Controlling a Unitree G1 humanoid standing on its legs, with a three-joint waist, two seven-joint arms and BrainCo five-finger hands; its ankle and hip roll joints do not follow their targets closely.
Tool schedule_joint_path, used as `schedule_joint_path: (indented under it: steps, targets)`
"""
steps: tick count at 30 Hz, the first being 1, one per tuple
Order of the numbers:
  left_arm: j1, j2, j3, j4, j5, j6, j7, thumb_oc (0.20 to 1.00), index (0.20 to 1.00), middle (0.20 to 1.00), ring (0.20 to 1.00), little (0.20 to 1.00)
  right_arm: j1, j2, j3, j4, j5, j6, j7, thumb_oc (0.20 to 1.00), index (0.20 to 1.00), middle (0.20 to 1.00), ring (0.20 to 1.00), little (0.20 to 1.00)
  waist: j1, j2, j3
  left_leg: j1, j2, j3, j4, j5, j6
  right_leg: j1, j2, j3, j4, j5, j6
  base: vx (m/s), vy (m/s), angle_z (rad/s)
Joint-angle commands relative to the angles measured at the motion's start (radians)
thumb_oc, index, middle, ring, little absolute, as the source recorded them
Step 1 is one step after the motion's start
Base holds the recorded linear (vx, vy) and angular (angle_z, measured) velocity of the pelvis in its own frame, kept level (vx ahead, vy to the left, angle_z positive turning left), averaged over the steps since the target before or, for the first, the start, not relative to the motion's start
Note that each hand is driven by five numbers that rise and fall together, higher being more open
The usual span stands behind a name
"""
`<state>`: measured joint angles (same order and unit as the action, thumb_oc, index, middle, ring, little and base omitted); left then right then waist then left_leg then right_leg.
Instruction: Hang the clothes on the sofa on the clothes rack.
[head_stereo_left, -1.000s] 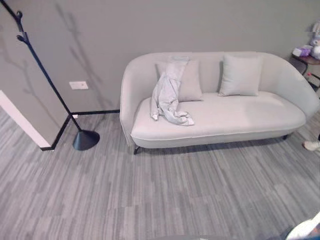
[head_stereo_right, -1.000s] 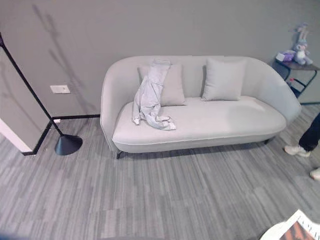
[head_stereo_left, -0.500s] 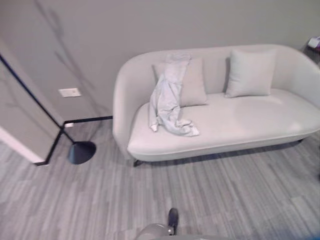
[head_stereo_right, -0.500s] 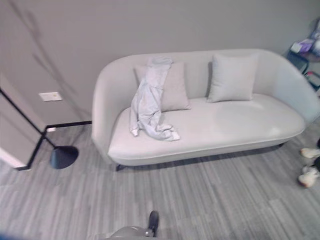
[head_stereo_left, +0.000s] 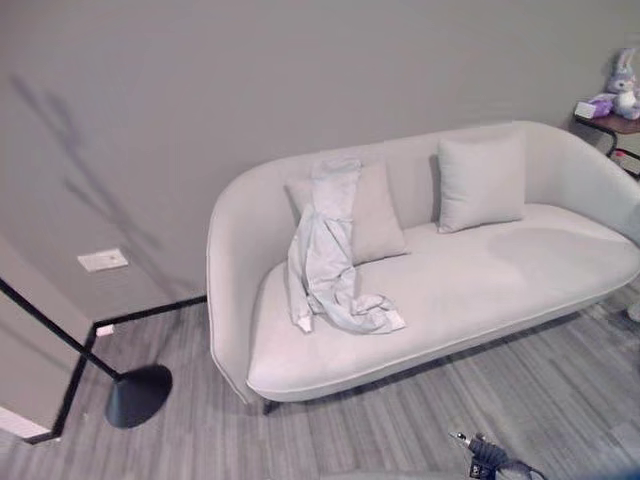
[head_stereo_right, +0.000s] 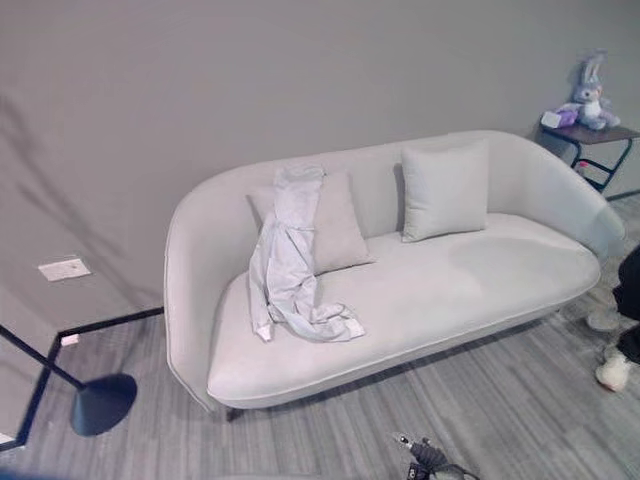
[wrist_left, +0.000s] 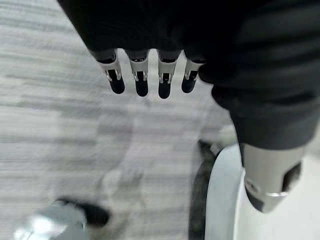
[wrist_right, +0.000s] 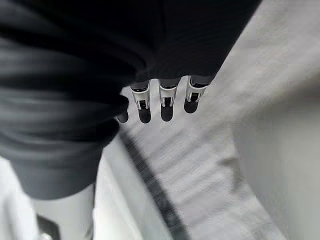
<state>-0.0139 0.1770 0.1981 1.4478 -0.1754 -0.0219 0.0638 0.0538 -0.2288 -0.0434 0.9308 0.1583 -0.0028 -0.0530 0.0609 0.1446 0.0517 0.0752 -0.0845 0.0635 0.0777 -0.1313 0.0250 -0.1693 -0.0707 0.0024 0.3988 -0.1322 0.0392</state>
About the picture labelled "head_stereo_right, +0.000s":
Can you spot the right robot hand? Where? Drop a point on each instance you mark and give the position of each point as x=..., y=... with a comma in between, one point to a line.
x=425, y=457

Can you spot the pale grey garment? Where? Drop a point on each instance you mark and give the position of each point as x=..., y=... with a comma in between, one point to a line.
x=285, y=260

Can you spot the light grey curved sofa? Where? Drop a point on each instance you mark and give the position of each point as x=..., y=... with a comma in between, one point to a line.
x=450, y=300

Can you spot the white plush slipper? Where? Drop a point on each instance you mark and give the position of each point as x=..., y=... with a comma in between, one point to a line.
x=614, y=371

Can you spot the grey slipper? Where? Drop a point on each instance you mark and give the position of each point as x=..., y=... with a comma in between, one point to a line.
x=601, y=319

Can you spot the beige square cushion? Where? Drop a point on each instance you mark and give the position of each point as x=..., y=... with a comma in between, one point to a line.
x=340, y=225

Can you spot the light grey square cushion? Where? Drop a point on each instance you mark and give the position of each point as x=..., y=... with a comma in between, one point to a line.
x=445, y=190

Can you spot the black floor lamp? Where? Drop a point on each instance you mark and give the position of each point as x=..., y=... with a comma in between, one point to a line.
x=102, y=402

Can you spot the dark side table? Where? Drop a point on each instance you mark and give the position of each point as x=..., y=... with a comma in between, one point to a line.
x=595, y=145

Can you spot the purple tissue box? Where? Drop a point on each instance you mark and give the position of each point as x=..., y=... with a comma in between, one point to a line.
x=562, y=118

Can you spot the purple plush rabbit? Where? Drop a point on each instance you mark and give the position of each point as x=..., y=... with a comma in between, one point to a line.
x=592, y=95

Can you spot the white wall socket plate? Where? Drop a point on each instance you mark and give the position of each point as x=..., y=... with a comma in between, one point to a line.
x=64, y=269

